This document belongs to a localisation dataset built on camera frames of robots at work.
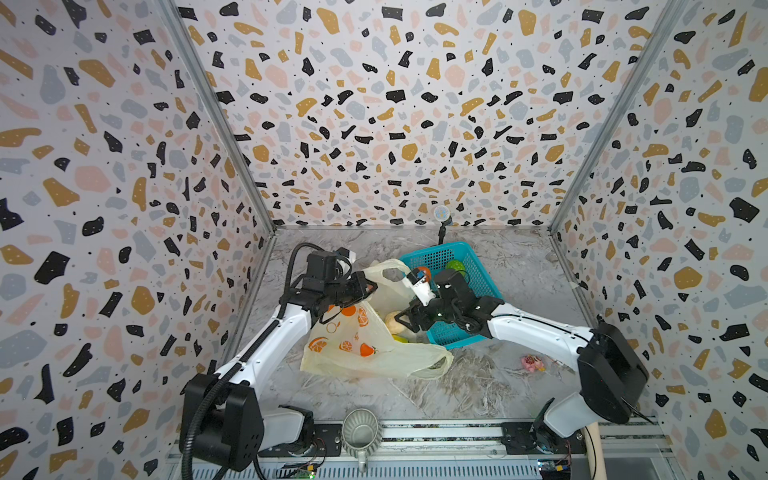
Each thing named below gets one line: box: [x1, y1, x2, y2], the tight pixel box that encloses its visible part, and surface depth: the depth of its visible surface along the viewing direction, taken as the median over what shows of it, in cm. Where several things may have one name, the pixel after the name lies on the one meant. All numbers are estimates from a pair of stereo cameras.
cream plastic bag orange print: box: [301, 259, 454, 380], surface depth 78 cm
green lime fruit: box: [446, 259, 466, 277], surface depth 105 cm
